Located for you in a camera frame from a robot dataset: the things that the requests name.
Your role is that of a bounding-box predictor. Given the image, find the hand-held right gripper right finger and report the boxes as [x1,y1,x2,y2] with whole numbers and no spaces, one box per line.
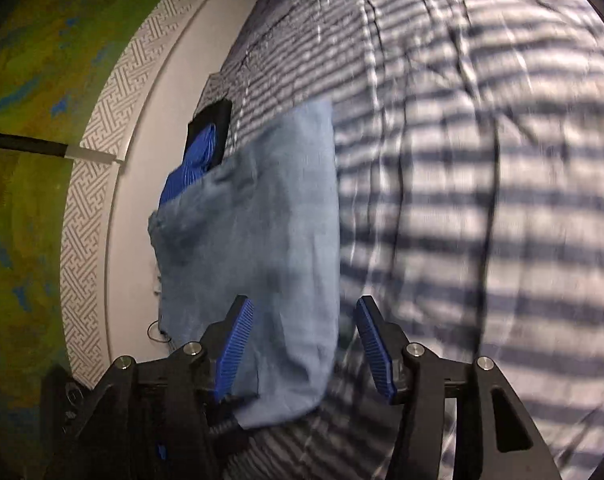
[356,295,562,480]

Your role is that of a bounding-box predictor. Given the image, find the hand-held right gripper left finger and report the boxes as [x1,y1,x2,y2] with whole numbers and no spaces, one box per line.
[62,295,257,480]

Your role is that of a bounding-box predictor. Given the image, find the light blue pants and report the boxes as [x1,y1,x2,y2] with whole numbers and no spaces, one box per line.
[148,100,341,431]

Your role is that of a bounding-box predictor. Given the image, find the blue garment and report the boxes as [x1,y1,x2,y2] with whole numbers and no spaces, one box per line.
[158,121,227,208]

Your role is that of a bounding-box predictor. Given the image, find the striped bed sheet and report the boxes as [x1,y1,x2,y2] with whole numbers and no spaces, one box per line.
[202,0,604,480]

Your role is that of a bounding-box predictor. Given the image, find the folded black garment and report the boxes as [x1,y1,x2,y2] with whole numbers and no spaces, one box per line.
[183,99,233,167]

